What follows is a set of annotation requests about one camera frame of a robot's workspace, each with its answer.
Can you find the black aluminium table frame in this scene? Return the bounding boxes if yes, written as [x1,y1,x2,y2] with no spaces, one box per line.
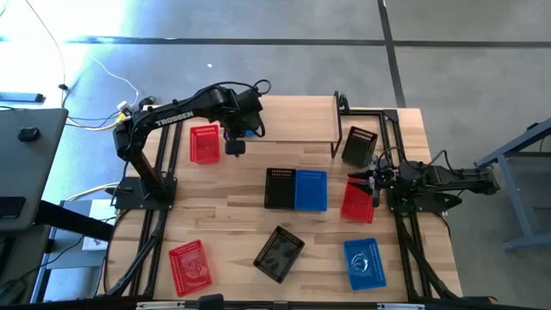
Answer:
[102,105,462,302]

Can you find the blue plastic basket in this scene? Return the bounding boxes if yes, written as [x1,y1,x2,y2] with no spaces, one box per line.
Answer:
[343,237,387,291]
[294,169,329,213]

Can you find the blue-grey metal table frame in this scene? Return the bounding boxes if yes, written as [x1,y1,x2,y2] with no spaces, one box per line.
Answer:
[474,116,551,251]

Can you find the white floor cable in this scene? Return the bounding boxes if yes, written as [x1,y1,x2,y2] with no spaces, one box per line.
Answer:
[91,57,141,107]

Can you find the wooden shelf with black legs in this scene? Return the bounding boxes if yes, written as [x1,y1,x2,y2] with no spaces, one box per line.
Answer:
[251,90,345,159]

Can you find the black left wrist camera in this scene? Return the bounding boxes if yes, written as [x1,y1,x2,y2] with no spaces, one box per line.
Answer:
[224,139,247,158]

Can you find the black plastic basket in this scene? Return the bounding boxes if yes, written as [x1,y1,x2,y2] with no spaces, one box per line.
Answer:
[252,225,306,285]
[341,125,380,169]
[263,167,298,211]

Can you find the grey desk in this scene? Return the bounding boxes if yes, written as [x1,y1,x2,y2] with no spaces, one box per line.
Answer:
[0,107,70,233]

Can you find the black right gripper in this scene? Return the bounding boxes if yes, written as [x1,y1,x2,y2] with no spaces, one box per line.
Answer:
[346,159,401,195]

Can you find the black computer mouse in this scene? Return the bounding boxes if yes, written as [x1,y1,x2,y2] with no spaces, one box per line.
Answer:
[17,127,41,143]

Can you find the black floor object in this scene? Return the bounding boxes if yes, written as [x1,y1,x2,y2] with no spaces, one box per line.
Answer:
[0,278,28,307]

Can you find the red plastic basket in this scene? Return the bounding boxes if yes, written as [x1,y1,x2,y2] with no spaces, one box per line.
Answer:
[167,239,214,299]
[189,124,221,165]
[339,177,376,225]

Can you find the small black device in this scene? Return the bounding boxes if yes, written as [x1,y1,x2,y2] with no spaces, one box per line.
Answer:
[196,293,226,310]

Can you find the yellow cable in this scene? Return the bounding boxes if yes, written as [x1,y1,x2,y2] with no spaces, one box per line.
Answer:
[64,112,130,132]

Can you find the black desk beam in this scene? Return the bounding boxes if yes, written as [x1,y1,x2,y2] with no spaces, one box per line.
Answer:
[33,199,116,243]

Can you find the dark flat bar device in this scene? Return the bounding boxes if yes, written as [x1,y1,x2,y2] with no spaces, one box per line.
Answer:
[0,90,46,104]

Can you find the white paper sheet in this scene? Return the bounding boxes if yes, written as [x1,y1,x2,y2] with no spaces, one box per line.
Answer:
[81,198,118,252]

